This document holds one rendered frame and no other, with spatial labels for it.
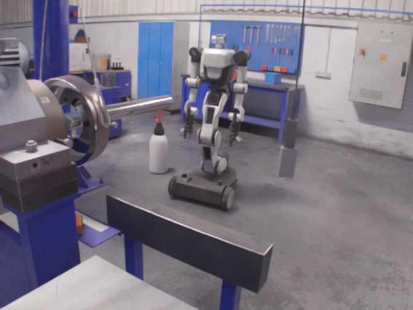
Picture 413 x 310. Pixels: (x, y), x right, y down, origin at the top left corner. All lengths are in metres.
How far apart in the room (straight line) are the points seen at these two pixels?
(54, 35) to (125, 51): 5.12
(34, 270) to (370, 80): 4.92
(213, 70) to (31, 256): 2.31
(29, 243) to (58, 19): 2.37
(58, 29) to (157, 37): 3.85
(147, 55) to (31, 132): 5.97
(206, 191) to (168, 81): 3.89
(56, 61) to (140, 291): 2.56
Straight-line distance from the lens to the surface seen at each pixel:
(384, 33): 5.33
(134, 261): 1.34
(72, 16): 3.37
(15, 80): 1.15
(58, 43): 3.14
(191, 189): 3.09
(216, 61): 2.97
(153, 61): 6.84
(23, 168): 0.95
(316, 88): 5.83
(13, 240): 1.16
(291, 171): 1.43
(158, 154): 3.70
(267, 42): 6.06
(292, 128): 1.37
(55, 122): 1.20
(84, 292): 0.84
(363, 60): 5.35
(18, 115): 1.07
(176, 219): 1.11
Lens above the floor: 1.41
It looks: 17 degrees down
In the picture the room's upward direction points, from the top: 3 degrees clockwise
